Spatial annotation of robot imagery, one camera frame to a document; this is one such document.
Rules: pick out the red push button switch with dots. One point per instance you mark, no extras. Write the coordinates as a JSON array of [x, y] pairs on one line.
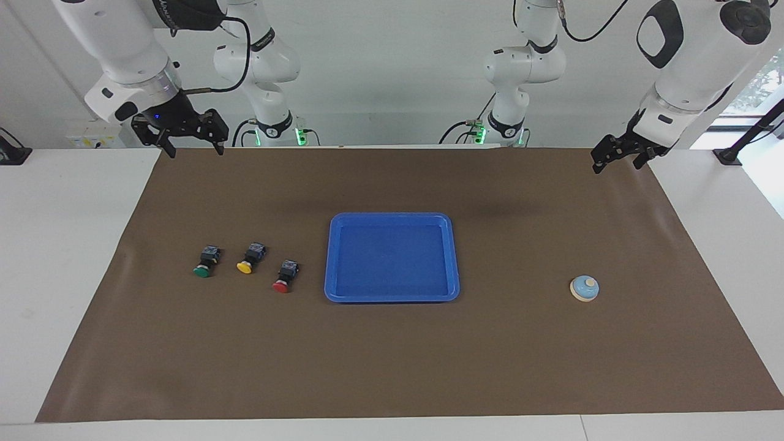
[[286, 272]]

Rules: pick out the black clamp mount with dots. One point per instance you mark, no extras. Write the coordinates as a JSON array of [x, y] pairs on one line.
[[12, 154]]

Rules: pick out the light blue desk bell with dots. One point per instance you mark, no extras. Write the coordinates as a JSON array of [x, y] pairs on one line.
[[585, 291]]

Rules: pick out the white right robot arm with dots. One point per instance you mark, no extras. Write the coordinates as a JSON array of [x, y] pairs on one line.
[[135, 55]]

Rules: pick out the yellow push button switch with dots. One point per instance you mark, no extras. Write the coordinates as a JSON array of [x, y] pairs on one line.
[[254, 252]]

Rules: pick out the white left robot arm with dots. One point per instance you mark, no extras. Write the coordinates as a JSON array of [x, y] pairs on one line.
[[692, 67]]

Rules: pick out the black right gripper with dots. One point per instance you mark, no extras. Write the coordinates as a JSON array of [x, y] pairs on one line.
[[177, 119]]

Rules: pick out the green push button switch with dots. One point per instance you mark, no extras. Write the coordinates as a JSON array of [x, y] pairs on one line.
[[209, 254]]

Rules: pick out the window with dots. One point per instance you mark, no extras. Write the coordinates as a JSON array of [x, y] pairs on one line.
[[762, 86]]

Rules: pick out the black camera stand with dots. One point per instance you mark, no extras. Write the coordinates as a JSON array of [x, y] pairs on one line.
[[729, 154]]

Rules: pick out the blue plastic tray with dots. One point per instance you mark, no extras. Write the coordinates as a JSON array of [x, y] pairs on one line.
[[392, 269]]

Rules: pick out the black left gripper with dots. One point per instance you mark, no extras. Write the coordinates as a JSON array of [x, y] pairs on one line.
[[625, 146]]

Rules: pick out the brown table mat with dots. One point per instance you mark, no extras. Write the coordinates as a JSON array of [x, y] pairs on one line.
[[392, 361]]

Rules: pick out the white wall socket box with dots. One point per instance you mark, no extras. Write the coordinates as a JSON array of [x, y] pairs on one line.
[[95, 135]]

